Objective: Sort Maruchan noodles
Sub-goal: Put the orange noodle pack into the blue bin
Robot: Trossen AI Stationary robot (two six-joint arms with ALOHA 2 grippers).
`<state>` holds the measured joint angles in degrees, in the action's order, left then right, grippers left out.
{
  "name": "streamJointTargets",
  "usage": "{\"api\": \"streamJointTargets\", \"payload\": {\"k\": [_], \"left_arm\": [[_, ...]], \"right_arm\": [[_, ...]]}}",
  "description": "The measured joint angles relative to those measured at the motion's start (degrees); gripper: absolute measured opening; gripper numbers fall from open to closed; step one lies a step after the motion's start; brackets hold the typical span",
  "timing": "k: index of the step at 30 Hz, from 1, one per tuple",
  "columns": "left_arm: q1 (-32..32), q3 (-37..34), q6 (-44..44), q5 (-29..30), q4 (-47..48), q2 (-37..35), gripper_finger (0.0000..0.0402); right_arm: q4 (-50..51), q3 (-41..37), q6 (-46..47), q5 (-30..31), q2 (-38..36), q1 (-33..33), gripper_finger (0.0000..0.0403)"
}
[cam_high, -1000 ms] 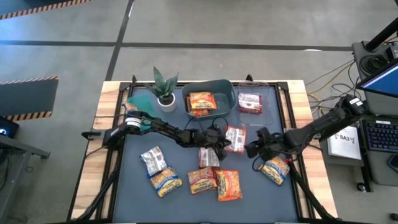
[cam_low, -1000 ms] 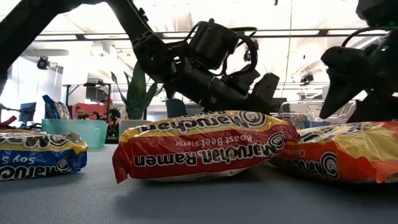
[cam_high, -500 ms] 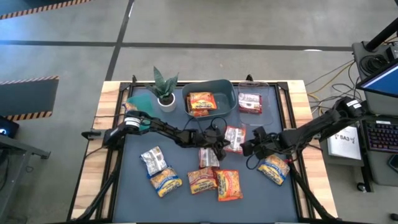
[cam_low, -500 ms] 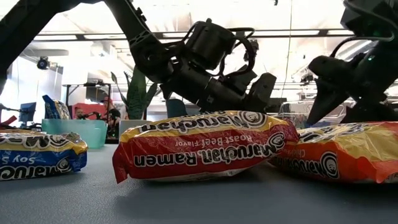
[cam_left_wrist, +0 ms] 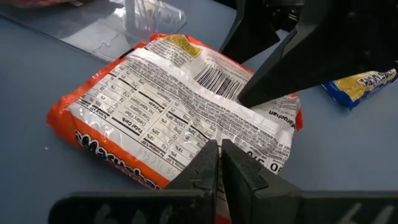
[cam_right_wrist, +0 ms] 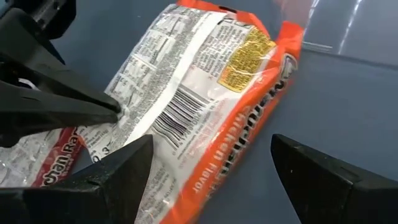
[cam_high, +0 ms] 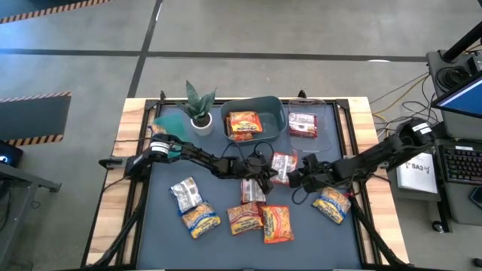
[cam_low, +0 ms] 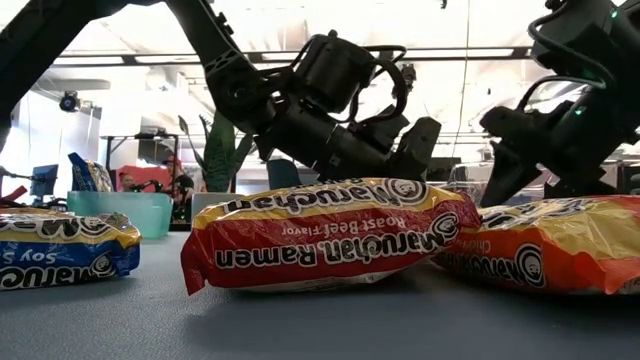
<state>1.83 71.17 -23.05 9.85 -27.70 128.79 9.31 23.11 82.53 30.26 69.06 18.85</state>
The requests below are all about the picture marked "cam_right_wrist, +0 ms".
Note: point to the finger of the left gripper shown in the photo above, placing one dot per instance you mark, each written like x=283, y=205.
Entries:
x=46, y=115
x=40, y=68

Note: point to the red roast beef ramen packet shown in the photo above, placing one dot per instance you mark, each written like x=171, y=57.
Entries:
x=62, y=155

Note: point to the clear plastic bin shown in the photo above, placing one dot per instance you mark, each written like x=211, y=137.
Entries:
x=357, y=28

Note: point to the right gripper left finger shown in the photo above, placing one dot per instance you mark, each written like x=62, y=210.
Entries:
x=77, y=199

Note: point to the orange chicken ramen packet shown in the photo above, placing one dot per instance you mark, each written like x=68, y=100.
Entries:
x=186, y=93

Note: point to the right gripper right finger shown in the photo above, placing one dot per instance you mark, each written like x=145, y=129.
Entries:
x=335, y=199

